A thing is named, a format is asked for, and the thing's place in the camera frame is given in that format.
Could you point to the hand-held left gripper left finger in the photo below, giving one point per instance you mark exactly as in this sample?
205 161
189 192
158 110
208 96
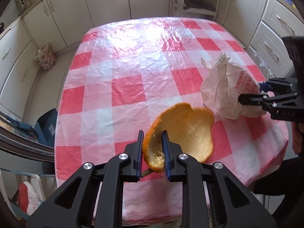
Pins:
139 161

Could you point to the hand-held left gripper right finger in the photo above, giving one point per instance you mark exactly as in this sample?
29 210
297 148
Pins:
167 161

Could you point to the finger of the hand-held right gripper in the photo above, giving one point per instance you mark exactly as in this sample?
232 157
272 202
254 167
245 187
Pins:
280 84
251 99

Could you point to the white plastic bag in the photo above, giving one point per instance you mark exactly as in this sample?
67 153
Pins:
225 87

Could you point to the orange pomelo peel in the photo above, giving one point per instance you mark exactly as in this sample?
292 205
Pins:
190 133

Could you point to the person's right hand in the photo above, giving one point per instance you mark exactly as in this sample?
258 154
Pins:
299 139

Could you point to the clear plastic film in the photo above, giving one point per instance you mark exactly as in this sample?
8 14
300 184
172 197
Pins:
263 64

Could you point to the white panelled drawer cabinets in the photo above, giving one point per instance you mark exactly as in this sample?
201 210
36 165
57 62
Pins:
249 9

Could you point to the red checkered plastic tablecloth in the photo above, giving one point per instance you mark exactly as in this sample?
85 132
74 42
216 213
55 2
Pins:
123 87

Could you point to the person's left leg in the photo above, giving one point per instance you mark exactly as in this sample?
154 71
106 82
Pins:
280 175

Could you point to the blue dustpan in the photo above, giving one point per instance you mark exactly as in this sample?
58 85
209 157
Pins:
47 128

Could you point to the dark wok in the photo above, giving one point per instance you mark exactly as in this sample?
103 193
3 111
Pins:
199 4

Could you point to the red and white slipper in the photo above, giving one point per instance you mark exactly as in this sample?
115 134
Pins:
26 194

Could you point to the white trolley shelf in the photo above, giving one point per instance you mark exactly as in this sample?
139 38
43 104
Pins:
174 0

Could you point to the floral waste basket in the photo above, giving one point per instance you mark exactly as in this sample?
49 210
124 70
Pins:
46 59

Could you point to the white wide-drawer base cabinet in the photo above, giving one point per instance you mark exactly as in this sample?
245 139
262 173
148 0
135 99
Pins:
14 64

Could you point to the white double-door base cabinets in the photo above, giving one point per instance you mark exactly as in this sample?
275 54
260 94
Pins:
106 0

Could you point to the grey sliding door frame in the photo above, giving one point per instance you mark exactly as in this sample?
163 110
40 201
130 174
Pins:
28 150

